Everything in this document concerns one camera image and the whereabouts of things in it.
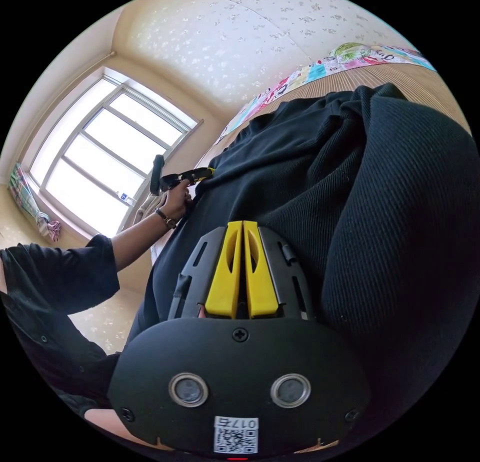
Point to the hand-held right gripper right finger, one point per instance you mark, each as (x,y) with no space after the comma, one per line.
(262,285)

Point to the person's left forearm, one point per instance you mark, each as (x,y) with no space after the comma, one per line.
(138,237)

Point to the person's body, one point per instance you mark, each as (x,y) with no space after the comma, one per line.
(41,304)

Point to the black long sleeve shirt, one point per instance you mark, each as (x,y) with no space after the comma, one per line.
(337,207)

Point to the person's right hand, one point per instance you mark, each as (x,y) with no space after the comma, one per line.
(105,421)

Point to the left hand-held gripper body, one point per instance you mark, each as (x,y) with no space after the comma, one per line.
(175,180)

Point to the colourful tied curtain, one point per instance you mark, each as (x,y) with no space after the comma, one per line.
(37,212)

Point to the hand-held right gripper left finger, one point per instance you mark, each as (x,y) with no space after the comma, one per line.
(223,282)

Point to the person's left hand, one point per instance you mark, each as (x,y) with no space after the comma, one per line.
(177,201)

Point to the window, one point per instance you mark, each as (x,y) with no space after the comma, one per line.
(112,150)

